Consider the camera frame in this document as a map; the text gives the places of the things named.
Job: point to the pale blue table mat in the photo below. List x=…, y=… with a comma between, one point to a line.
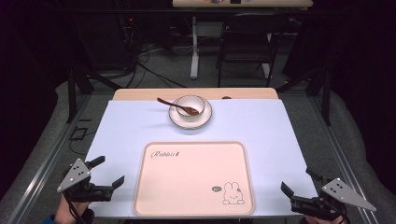
x=124, y=133

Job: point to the black metal stand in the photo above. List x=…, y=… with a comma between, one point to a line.
x=326, y=93
x=72, y=93

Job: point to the person's left hand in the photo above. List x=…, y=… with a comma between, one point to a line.
x=63, y=213

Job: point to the aluminium floor rail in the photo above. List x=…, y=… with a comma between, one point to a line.
x=46, y=168
x=339, y=149

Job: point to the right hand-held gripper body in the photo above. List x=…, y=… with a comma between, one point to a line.
x=339, y=194

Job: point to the white bowl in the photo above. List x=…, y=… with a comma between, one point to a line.
x=190, y=101

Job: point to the small dark round object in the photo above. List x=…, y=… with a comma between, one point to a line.
x=226, y=97

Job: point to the pink tray with rabbit print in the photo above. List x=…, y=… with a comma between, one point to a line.
x=193, y=182

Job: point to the wooden desk with white legs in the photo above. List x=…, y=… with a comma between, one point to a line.
x=243, y=3

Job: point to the person's right hand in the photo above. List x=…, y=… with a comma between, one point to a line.
x=317, y=221

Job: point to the white saucer with dark rim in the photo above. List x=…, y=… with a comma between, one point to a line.
x=190, y=123

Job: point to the dark equipment with red light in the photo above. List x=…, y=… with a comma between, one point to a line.
x=129, y=34

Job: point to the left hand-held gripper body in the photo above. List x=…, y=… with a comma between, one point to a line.
x=76, y=177

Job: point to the black folding chair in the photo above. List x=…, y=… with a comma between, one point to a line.
x=246, y=42

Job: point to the brown wooden spoon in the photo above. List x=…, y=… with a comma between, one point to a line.
x=174, y=105

